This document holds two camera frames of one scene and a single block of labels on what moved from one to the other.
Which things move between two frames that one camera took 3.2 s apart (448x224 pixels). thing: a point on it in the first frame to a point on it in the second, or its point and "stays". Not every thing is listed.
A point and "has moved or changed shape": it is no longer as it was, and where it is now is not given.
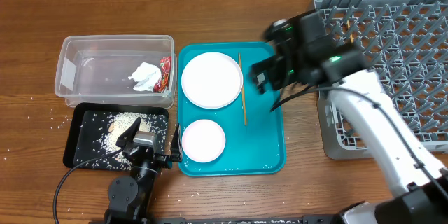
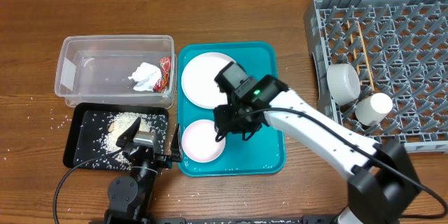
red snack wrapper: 163,84 stays
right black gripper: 271,66 to 223,122
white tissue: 146,75 stays
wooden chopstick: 242,91 has moved or changed shape
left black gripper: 166,160 stays
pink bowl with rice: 204,141 stays
